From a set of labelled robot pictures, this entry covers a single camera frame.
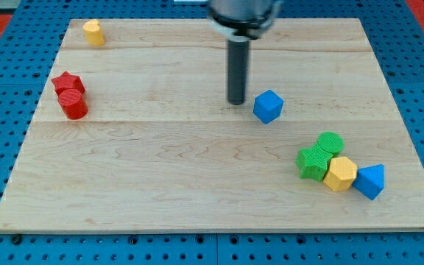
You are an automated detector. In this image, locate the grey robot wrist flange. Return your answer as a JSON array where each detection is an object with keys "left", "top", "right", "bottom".
[{"left": 208, "top": 0, "right": 283, "bottom": 40}]

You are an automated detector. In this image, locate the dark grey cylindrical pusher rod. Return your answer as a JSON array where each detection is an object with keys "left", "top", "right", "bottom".
[{"left": 227, "top": 40, "right": 250, "bottom": 105}]

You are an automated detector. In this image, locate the blue cube block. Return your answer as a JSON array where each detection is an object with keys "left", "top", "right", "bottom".
[{"left": 253, "top": 90, "right": 284, "bottom": 124}]

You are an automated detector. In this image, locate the green cylinder block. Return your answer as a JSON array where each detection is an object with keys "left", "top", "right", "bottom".
[{"left": 317, "top": 132, "right": 345, "bottom": 156}]

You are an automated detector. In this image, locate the light wooden board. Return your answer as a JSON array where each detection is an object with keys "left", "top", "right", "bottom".
[{"left": 0, "top": 18, "right": 424, "bottom": 235}]

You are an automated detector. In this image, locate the green star block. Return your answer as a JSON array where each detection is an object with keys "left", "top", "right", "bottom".
[{"left": 296, "top": 144, "right": 333, "bottom": 182}]

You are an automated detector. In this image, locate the yellow heart block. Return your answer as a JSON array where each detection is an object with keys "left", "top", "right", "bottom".
[{"left": 82, "top": 19, "right": 105, "bottom": 46}]

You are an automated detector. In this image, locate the yellow hexagon block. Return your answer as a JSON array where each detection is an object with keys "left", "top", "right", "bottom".
[{"left": 323, "top": 157, "right": 358, "bottom": 191}]

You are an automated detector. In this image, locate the red cylinder block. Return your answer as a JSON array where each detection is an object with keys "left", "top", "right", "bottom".
[{"left": 57, "top": 89, "right": 88, "bottom": 120}]

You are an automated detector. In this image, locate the red star block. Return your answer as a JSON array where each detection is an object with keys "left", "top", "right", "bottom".
[{"left": 51, "top": 71, "right": 85, "bottom": 96}]

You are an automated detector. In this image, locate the blue triangle block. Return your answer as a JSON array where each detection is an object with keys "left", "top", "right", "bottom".
[{"left": 352, "top": 164, "right": 385, "bottom": 200}]

